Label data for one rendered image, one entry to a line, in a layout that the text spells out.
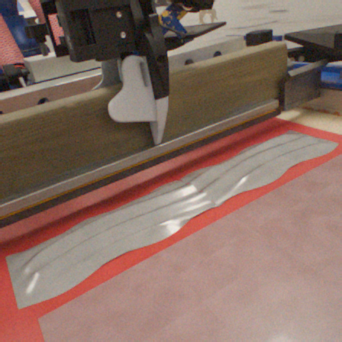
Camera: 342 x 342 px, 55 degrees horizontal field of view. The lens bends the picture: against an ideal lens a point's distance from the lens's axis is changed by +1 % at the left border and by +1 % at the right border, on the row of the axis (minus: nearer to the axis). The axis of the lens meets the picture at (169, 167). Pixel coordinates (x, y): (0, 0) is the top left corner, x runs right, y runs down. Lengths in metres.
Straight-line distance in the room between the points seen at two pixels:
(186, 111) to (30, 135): 0.17
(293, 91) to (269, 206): 0.21
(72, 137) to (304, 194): 0.22
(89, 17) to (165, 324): 0.23
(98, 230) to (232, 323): 0.15
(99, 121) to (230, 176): 0.14
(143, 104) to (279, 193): 0.15
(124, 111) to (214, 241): 0.14
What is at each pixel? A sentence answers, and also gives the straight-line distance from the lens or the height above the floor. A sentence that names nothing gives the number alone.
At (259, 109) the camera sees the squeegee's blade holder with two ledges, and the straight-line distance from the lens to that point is 0.43.
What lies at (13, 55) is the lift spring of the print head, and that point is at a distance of 0.78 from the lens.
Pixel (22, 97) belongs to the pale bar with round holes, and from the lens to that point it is 0.54.
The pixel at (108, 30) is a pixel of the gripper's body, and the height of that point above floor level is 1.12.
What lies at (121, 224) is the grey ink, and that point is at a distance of 0.30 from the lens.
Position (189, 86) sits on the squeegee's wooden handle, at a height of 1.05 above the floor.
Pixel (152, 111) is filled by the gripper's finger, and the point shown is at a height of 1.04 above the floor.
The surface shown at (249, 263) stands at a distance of 0.26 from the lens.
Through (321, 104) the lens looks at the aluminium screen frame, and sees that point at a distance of 0.52.
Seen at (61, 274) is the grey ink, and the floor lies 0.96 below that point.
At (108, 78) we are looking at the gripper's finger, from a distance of 0.37.
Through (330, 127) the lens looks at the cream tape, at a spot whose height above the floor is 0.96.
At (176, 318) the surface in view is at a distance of 0.23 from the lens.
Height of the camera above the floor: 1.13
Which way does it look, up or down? 27 degrees down
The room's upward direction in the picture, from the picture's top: 10 degrees counter-clockwise
